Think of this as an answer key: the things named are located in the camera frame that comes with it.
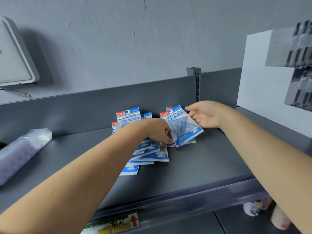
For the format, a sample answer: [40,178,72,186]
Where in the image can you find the clear purple ruler packets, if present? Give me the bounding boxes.
[0,128,53,187]

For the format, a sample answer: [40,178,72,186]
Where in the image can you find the person's left forearm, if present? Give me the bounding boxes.
[0,120,151,234]

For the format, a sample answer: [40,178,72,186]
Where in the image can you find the pile of blue set-square packets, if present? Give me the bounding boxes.
[111,106,197,176]

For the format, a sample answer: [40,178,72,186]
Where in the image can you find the person's right hand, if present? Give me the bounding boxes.
[185,100,231,129]

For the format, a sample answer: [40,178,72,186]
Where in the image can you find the person's left hand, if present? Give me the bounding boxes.
[144,118,175,145]

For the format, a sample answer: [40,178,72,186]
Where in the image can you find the white tiered pen display stand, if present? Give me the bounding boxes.
[236,29,312,139]

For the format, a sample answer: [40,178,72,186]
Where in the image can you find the grey slotted shelf post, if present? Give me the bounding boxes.
[186,67,202,103]

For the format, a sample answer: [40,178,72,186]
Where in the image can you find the rows of black gel pens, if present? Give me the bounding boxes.
[266,19,312,111]

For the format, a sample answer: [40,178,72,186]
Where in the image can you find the thin router cable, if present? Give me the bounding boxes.
[0,87,33,99]

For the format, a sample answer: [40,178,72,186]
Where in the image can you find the person's right forearm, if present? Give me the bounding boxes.
[218,108,312,234]

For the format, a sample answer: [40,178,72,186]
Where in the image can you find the grey shelf back panel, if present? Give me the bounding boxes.
[0,67,242,144]

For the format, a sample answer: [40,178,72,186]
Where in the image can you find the green yellow shelf price label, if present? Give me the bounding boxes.
[80,211,142,234]

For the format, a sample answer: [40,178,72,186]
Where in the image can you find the white wall router box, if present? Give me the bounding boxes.
[0,16,40,87]

